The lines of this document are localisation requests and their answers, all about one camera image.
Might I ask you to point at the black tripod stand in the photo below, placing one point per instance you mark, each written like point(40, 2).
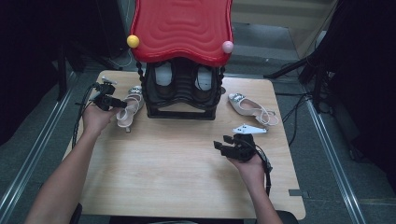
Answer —
point(299, 65)

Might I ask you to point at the red and black shoe rack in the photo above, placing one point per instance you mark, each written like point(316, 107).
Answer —
point(180, 31)

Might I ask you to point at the person's right hand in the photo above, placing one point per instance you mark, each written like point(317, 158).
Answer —
point(253, 172)

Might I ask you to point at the person's left hand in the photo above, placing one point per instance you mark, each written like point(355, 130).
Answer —
point(96, 119)

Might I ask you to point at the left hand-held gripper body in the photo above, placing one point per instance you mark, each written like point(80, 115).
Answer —
point(104, 91)

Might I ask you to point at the metal floor rail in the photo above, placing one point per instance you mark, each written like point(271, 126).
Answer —
point(37, 144)
point(334, 161)

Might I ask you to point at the black leather shoe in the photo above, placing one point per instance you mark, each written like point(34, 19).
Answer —
point(163, 74)
point(205, 77)

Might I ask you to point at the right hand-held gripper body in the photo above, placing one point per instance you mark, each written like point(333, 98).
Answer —
point(244, 149)

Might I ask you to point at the dark metal stand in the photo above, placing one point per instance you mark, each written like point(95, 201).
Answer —
point(61, 77)

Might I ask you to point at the dark curtain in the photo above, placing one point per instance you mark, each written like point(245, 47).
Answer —
point(31, 62)
point(367, 77)

